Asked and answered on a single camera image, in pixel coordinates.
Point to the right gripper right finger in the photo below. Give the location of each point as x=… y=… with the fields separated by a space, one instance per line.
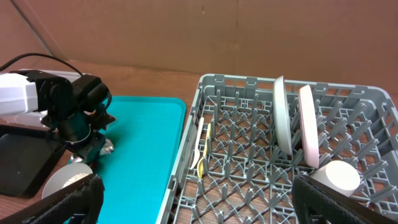
x=315 y=202

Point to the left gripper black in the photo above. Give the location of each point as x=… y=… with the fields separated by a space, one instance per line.
x=77 y=110

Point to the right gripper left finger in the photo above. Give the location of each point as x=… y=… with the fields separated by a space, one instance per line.
x=79 y=202

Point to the grey bowl with grains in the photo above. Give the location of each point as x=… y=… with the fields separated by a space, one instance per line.
x=65 y=176

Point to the white paper cup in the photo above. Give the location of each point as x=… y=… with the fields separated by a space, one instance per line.
x=339 y=176

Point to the silver foil wrapper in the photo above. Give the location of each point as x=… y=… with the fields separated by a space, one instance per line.
x=92 y=152

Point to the grey round plate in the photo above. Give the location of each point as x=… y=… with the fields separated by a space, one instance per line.
x=281 y=116

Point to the pink round plate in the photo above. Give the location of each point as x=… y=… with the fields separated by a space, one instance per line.
x=308 y=125

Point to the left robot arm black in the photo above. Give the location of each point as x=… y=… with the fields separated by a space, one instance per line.
x=24 y=99

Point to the grey dishwasher rack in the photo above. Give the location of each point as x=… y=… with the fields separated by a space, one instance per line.
x=248 y=179

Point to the teal serving tray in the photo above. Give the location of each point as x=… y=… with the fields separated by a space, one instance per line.
x=146 y=137

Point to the black plastic tray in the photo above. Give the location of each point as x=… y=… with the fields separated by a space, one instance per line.
x=27 y=158

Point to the clear plastic bin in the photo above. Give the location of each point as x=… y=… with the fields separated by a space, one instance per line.
x=70 y=76

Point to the yellow plastic utensil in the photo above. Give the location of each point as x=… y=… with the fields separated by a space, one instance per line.
x=205 y=153

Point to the white plastic fork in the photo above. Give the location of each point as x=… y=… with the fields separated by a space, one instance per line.
x=196 y=155

